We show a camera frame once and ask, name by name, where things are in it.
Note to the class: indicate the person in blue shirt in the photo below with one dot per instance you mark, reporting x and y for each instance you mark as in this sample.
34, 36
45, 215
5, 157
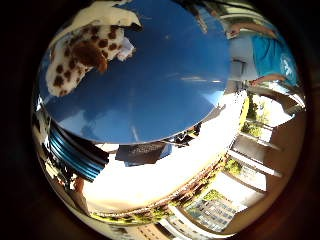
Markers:
270, 53

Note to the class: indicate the brown spotted white plush toy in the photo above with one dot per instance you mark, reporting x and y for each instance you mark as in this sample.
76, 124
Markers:
83, 56

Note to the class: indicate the blue black ribbed housing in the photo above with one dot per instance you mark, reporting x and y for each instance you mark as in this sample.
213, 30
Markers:
76, 154

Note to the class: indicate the pile of colourful toys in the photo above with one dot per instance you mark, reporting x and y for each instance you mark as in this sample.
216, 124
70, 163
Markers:
186, 136

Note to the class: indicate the dark grey box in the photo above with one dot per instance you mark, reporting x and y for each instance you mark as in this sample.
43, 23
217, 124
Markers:
143, 152

